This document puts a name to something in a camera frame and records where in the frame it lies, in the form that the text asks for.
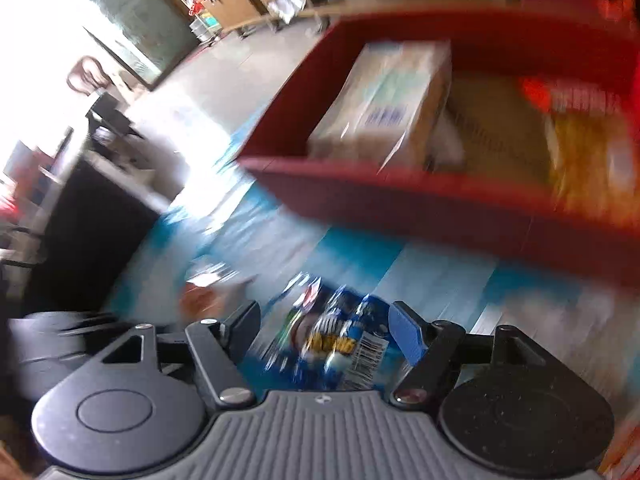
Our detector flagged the white noodle snack bag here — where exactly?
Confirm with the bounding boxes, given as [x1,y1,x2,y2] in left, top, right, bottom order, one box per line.
[179,255,256,323]

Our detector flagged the blue sausage snack bag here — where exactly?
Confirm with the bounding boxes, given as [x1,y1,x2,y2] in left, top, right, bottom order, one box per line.
[250,273,405,392]

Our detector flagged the clear bread snack pack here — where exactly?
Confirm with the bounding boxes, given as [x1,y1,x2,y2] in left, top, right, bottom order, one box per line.
[307,41,451,170]

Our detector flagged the red chip snack bag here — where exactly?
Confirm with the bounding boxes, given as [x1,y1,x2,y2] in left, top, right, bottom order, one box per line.
[518,78,639,229]

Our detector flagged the blue white checkered cloth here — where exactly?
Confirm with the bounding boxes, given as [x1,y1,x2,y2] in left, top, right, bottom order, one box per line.
[107,110,639,430]

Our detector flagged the red cardboard box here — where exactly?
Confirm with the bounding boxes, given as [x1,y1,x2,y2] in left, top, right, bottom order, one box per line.
[238,6,639,287]

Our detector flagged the red wooden chair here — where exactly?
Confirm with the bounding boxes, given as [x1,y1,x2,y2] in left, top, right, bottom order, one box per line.
[66,55,113,96]

